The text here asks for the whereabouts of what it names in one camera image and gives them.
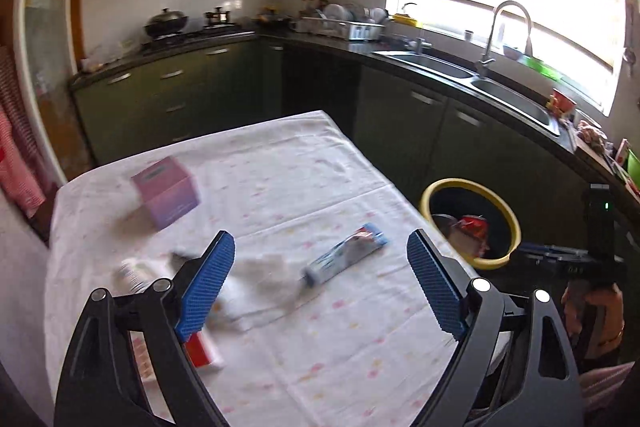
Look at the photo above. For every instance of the red instant noodle cup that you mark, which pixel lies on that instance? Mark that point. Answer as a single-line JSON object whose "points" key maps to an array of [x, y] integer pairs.
{"points": [[474, 227]]}

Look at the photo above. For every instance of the red cup on counter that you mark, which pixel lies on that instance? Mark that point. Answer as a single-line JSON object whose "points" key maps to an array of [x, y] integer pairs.
{"points": [[564, 102]]}

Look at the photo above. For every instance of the person's right forearm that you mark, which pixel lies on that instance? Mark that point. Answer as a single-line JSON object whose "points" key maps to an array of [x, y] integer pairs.
{"points": [[610, 387]]}

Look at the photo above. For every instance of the green cloth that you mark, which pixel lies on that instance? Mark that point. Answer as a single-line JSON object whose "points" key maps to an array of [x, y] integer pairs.
{"points": [[540, 67]]}

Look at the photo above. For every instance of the yellow rimmed trash bin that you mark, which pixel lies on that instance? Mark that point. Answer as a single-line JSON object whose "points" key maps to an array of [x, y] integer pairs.
{"points": [[465, 202]]}

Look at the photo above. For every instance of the white dish rack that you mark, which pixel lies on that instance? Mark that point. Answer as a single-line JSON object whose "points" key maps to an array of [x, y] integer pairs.
{"points": [[360, 31]]}

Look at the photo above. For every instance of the clear plastic bags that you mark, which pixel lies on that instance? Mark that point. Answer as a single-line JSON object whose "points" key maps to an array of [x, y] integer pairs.
{"points": [[100, 62]]}

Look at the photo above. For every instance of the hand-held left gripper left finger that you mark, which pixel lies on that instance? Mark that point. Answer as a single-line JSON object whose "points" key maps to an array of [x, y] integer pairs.
{"points": [[207, 287]]}

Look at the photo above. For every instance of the black gas stove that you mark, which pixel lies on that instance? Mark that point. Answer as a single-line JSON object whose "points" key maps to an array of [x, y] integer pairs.
{"points": [[200, 36]]}

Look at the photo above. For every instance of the tall steel faucet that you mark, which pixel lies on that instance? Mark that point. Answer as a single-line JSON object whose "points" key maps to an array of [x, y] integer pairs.
{"points": [[487, 57]]}

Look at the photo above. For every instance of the raw meat piece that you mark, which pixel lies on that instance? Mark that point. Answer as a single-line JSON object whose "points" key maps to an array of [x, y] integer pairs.
{"points": [[590, 134]]}

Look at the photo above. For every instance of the steel double sink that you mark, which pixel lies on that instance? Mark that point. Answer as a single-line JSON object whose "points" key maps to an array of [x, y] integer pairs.
{"points": [[520, 107]]}

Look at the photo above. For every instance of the blue and white toothpaste tube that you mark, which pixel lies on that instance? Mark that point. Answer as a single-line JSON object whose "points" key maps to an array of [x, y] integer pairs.
{"points": [[340, 257]]}

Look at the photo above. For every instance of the black frying pan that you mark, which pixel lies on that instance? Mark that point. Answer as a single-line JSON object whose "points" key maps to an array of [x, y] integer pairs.
{"points": [[272, 18]]}

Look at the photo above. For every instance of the black built-in appliance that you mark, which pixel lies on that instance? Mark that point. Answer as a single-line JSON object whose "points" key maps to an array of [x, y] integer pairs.
{"points": [[320, 92]]}

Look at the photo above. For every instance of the yellow plastic box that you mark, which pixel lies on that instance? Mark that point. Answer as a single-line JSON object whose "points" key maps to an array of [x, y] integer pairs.
{"points": [[405, 19]]}

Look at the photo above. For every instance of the purple tissue box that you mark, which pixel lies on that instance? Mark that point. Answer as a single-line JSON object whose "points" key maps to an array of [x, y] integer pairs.
{"points": [[167, 194]]}

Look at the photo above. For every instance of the small steel faucet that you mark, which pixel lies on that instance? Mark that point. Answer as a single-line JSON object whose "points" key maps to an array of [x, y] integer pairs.
{"points": [[419, 46]]}

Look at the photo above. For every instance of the lilac bowl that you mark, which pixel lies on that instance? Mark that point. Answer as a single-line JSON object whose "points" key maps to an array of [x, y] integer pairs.
{"points": [[512, 52]]}

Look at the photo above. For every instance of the green base cabinet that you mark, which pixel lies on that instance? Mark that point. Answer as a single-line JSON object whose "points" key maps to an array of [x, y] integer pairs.
{"points": [[400, 132], [150, 107]]}

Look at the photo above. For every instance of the red and white milk carton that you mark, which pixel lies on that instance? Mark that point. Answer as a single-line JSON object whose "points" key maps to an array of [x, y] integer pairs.
{"points": [[202, 352]]}

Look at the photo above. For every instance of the frosted glass sliding door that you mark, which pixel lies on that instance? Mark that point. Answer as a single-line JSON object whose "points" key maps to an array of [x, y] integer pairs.
{"points": [[50, 57]]}

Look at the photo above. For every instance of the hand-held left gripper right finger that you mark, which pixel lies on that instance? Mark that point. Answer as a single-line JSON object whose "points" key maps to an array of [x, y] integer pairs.
{"points": [[435, 282]]}

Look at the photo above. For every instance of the small white plastic bottle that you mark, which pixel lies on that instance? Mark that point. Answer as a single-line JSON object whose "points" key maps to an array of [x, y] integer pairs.
{"points": [[135, 274]]}

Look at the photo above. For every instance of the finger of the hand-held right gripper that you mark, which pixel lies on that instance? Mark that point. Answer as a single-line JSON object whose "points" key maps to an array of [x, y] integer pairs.
{"points": [[540, 257]]}

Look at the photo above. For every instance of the person's right hand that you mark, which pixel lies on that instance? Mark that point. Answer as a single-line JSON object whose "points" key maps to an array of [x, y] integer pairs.
{"points": [[602, 322]]}

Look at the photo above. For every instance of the black wok with lid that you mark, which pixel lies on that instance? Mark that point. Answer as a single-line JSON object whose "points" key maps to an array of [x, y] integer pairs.
{"points": [[165, 24]]}

